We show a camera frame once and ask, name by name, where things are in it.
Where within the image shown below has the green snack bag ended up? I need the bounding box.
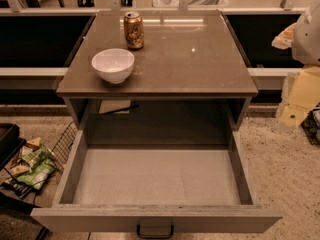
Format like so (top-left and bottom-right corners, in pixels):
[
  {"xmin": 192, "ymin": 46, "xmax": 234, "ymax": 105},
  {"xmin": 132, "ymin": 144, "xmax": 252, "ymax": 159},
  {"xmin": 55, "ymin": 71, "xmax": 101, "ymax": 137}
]
[{"xmin": 17, "ymin": 145, "xmax": 55, "ymax": 190}]

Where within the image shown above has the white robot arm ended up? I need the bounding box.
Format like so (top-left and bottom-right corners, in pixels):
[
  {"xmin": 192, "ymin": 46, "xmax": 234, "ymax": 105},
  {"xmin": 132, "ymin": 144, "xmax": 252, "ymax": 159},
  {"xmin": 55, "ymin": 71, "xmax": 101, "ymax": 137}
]
[{"xmin": 271, "ymin": 0, "xmax": 320, "ymax": 128}]

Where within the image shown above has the white ceramic bowl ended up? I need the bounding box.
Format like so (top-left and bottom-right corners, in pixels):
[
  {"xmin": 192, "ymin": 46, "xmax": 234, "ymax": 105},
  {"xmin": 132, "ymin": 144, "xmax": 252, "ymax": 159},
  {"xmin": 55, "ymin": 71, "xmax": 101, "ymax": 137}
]
[{"xmin": 91, "ymin": 48, "xmax": 135, "ymax": 84}]

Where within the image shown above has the black wire basket right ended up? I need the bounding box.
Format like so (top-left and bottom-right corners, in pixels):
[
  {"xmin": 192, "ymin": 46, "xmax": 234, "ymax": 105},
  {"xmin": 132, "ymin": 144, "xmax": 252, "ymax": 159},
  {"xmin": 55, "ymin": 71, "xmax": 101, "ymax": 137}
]
[{"xmin": 302, "ymin": 105, "xmax": 320, "ymax": 146}]

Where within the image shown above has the black drawer handle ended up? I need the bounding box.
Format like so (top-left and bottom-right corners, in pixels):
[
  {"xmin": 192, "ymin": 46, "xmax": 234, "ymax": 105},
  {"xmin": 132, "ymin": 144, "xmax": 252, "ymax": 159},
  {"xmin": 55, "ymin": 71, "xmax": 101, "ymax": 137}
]
[{"xmin": 136, "ymin": 224, "xmax": 175, "ymax": 240}]

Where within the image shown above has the open grey top drawer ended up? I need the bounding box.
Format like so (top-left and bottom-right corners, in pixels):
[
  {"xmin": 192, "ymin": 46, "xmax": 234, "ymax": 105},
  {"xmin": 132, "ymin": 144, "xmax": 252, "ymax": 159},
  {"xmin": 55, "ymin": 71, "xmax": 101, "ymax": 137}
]
[{"xmin": 31, "ymin": 133, "xmax": 282, "ymax": 234}]

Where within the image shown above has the black wire basket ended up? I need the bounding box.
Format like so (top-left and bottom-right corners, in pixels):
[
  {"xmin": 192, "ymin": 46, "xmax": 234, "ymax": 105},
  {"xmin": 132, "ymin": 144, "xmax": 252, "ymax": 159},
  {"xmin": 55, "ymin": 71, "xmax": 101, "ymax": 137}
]
[
  {"xmin": 302, "ymin": 105, "xmax": 320, "ymax": 146},
  {"xmin": 51, "ymin": 123, "xmax": 77, "ymax": 172}
]

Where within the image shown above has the orange soda can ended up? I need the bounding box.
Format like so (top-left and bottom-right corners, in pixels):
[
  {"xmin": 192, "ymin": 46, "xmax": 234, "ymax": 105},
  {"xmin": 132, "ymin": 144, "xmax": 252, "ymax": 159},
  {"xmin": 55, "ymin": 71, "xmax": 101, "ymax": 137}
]
[{"xmin": 123, "ymin": 12, "xmax": 144, "ymax": 49}]

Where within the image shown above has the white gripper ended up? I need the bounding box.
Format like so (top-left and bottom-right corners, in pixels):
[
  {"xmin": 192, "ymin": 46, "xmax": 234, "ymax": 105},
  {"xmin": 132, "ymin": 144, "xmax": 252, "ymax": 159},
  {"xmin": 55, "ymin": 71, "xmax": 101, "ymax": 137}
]
[{"xmin": 271, "ymin": 23, "xmax": 320, "ymax": 128}]

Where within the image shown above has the black tray left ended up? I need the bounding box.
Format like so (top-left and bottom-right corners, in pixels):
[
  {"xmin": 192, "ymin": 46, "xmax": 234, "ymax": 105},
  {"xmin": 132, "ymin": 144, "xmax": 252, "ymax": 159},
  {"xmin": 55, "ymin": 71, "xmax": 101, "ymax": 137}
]
[{"xmin": 0, "ymin": 123, "xmax": 26, "ymax": 170}]

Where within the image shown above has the grey cabinet with countertop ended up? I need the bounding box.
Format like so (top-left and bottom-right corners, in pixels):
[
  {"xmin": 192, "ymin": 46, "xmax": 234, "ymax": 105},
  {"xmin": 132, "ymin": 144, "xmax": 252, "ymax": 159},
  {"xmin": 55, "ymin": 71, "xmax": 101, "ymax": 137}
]
[{"xmin": 58, "ymin": 11, "xmax": 257, "ymax": 146}]

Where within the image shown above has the black wire basket left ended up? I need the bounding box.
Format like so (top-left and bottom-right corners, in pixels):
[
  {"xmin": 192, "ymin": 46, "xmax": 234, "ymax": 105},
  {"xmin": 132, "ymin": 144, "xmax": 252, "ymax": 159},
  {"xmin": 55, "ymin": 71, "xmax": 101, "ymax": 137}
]
[{"xmin": 51, "ymin": 123, "xmax": 77, "ymax": 172}]

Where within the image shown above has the yellow chip bag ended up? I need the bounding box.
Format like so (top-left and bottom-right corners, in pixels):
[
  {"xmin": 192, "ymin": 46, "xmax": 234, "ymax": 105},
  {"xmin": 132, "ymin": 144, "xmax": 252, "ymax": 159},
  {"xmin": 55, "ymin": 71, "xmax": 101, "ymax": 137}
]
[{"xmin": 25, "ymin": 137, "xmax": 41, "ymax": 150}]

